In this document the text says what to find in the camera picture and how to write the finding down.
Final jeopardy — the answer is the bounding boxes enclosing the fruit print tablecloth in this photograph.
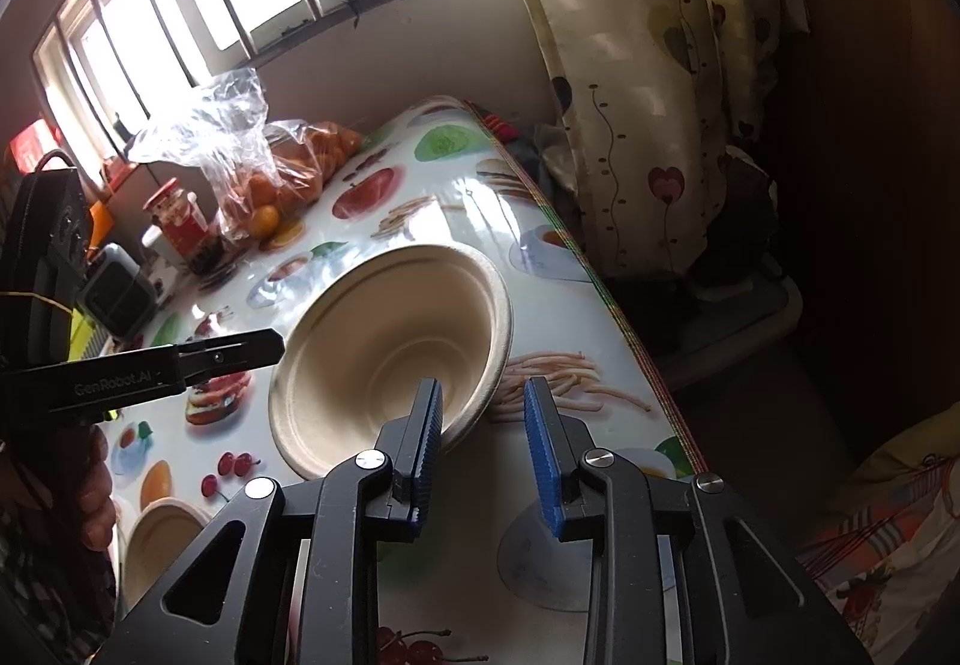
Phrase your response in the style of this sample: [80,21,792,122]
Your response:
[96,95,710,665]

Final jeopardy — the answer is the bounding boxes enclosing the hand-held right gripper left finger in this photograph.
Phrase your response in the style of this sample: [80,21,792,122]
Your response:
[96,377,445,665]

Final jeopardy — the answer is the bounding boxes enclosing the grey plastic container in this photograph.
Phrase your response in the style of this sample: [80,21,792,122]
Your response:
[658,273,805,390]

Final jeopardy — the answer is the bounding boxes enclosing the red label sauce bottle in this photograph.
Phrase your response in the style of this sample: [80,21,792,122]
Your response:
[143,177,227,277]

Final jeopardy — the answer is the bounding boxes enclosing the small black fan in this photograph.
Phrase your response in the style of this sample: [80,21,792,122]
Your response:
[78,243,160,341]

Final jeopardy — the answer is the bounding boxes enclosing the striped printed blanket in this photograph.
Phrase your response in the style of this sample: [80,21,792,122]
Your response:
[793,401,960,665]

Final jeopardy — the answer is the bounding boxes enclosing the person's left hand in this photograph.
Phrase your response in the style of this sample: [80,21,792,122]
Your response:
[75,423,115,555]

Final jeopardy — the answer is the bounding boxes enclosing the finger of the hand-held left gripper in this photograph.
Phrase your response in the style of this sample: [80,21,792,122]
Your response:
[176,328,287,392]

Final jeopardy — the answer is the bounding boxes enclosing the heart print curtain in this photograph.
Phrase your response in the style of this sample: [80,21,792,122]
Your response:
[480,0,815,280]

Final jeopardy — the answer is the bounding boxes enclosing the red box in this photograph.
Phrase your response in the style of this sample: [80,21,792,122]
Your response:
[6,120,67,177]

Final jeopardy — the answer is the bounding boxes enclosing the plastic bag of oranges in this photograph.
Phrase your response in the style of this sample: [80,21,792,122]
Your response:
[126,67,370,244]

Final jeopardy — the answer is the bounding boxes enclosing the beige paper bowl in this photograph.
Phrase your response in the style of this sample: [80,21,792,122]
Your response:
[267,244,515,484]
[118,495,216,617]

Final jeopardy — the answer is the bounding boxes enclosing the dark cloth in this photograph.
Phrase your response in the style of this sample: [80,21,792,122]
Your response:
[491,116,582,194]

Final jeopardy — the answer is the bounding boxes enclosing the bright green box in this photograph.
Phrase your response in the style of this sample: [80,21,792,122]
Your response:
[66,309,115,366]

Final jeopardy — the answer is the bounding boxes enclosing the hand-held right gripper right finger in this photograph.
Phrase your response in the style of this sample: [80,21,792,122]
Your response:
[523,375,872,665]

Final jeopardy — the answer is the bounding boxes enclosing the person's left forearm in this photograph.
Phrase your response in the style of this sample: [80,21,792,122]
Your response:
[0,440,119,658]

